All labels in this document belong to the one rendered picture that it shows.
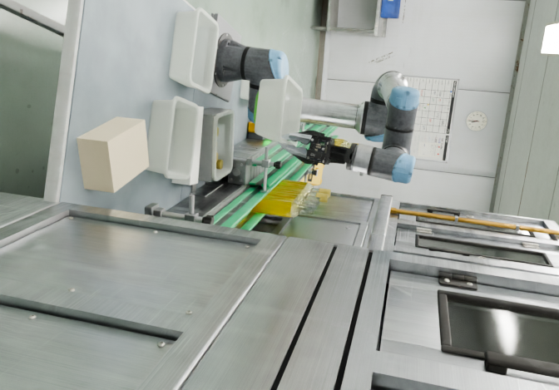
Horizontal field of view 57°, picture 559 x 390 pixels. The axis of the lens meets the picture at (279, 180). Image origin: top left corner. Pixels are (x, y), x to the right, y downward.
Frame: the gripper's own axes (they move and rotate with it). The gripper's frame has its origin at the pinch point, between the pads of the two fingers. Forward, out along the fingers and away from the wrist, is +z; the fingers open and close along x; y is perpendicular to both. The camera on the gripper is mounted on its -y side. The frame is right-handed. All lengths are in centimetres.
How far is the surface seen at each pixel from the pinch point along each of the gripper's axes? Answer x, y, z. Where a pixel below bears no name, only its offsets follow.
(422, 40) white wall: -184, -610, -12
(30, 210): 25, 51, 34
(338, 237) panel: 30, -56, -15
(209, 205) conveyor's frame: 25.0, -15.1, 22.5
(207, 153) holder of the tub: 9.3, -19.4, 28.5
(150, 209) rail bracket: 23.5, 24.4, 22.2
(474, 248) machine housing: 24, -79, -66
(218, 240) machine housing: 21, 48, -4
